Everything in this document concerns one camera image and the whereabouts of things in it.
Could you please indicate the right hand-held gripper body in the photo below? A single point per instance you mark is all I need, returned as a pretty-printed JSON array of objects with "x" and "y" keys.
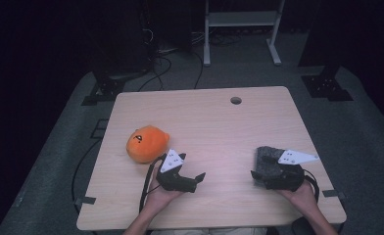
[{"x": 286, "y": 178}]

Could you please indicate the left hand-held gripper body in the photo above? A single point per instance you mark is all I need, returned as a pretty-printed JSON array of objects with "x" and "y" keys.
[{"x": 175, "y": 182}]

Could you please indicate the grey felt cloth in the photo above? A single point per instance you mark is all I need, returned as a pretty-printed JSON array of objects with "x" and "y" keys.
[{"x": 264, "y": 151}]

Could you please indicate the orange plush toy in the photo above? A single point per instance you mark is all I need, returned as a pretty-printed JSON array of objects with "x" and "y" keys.
[{"x": 146, "y": 143}]

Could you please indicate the person's left hand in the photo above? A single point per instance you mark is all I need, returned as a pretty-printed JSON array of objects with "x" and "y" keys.
[{"x": 159, "y": 196}]

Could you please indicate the person's right hand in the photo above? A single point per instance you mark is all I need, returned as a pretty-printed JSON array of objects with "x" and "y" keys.
[{"x": 302, "y": 196}]

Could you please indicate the black stand base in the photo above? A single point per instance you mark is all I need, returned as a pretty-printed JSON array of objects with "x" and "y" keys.
[
  {"x": 325, "y": 86},
  {"x": 105, "y": 91}
]

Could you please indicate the dark cabinet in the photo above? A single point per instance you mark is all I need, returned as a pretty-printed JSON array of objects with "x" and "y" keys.
[{"x": 124, "y": 39}]

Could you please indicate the white metal stand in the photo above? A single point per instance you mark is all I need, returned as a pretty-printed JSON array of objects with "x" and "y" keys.
[{"x": 240, "y": 19}]

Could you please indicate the grey table edge bracket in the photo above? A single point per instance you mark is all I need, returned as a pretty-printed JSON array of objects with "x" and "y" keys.
[
  {"x": 85, "y": 200},
  {"x": 333, "y": 193}
]

